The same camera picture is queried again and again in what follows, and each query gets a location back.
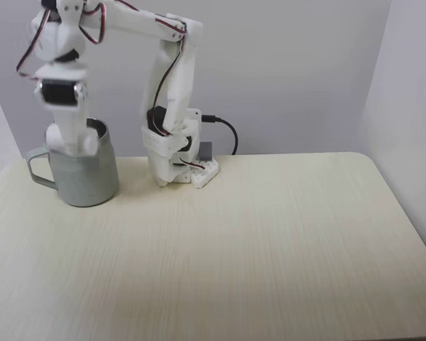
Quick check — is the grey clamp block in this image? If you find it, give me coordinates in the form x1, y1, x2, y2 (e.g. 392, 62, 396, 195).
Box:
199, 141, 214, 161

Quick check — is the red black white gripper wire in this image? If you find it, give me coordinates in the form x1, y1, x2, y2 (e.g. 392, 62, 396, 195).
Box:
15, 0, 108, 83

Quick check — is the red black white arm wire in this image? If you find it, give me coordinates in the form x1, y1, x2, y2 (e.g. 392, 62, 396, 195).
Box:
149, 13, 189, 139

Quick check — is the black power cable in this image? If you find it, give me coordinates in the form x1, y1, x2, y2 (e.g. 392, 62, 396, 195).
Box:
202, 114, 239, 156

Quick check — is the pale green steel mug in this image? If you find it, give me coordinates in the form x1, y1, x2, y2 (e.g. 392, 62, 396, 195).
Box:
24, 117, 121, 208

